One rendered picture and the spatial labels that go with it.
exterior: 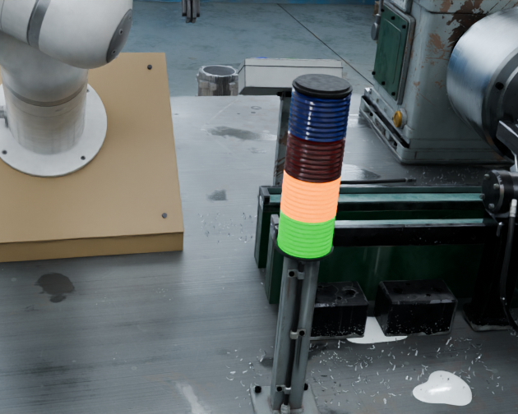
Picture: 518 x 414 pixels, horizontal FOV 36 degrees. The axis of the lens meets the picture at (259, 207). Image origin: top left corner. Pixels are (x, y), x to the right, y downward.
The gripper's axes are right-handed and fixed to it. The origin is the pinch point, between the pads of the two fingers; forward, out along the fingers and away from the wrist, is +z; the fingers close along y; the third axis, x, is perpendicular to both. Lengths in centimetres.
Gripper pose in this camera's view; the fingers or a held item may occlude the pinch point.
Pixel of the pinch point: (190, 9)
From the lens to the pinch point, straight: 139.1
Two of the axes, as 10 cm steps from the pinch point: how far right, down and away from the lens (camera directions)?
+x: -1.8, 0.3, 9.8
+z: 0.1, 10.0, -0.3
